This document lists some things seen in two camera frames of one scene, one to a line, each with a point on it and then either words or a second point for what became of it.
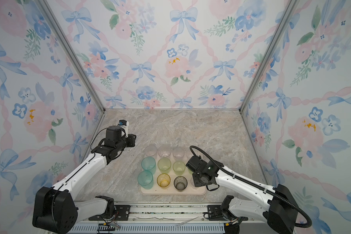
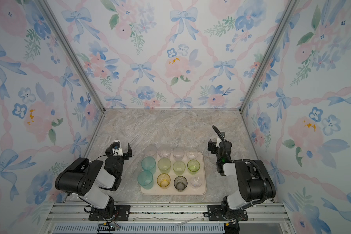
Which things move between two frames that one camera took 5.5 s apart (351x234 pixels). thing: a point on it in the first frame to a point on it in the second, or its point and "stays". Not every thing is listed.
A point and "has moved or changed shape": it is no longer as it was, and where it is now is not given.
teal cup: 148,163 stays
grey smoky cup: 180,183 stays
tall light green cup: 164,165 stays
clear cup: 150,150 stays
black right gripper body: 197,181 to 215,150
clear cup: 164,151 has moved or changed shape
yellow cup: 163,180 stays
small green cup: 179,167 stays
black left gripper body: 126,142 to 125,157
